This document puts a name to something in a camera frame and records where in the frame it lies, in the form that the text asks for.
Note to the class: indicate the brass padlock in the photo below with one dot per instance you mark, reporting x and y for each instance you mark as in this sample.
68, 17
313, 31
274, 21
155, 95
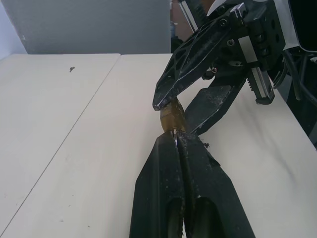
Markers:
171, 121

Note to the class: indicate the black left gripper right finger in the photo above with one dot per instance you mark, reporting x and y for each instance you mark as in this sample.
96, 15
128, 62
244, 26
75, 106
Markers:
210, 198

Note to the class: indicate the small dark screw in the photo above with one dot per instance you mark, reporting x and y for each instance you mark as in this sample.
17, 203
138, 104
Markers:
71, 69

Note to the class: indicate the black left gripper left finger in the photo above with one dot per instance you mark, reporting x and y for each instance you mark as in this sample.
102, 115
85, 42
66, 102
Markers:
158, 188

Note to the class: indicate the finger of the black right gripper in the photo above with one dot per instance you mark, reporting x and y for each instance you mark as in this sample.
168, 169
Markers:
210, 106

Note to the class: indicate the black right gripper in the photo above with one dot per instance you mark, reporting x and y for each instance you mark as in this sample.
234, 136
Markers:
266, 37

